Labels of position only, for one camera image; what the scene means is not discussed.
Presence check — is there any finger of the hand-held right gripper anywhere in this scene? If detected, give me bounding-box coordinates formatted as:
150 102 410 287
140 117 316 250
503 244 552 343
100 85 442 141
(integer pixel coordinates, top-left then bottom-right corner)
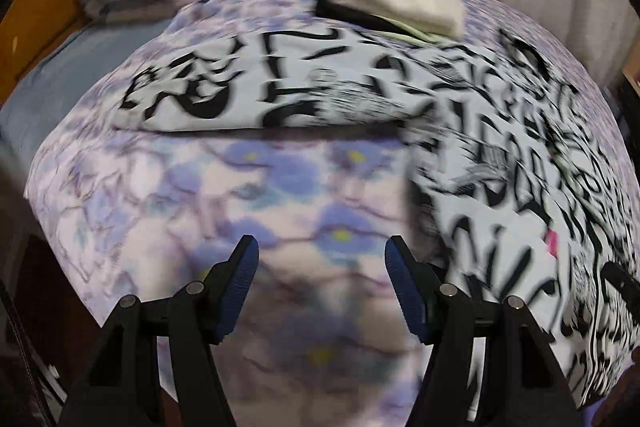
600 261 640 314

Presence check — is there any folded light green cloth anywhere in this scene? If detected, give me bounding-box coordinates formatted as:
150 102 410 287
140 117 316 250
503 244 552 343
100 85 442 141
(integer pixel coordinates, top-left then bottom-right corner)
385 19 452 46

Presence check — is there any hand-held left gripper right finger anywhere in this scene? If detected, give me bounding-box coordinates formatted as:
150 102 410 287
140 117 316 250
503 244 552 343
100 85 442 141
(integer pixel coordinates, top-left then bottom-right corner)
384 235 582 427

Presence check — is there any folded black cloth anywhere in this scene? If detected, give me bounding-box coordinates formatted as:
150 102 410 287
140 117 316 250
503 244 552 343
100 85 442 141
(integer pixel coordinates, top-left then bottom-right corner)
314 0 422 42

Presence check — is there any black and white printed garment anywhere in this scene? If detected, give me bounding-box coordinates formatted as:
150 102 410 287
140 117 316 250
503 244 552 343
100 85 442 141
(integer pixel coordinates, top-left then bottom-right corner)
117 24 640 414

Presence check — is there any orange wooden headboard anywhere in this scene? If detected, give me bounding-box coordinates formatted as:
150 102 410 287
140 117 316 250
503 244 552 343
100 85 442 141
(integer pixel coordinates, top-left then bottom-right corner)
0 0 103 108

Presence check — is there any purple floral bedsheet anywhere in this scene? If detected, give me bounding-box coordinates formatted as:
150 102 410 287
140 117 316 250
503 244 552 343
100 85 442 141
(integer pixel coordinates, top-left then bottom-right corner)
22 0 640 427

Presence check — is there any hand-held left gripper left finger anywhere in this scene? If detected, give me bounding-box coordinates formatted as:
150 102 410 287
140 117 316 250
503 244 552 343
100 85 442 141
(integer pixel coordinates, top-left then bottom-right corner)
60 234 261 427

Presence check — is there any grey blue pillow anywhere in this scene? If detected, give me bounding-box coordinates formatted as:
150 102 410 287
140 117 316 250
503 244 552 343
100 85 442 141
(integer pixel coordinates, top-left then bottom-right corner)
0 24 173 190

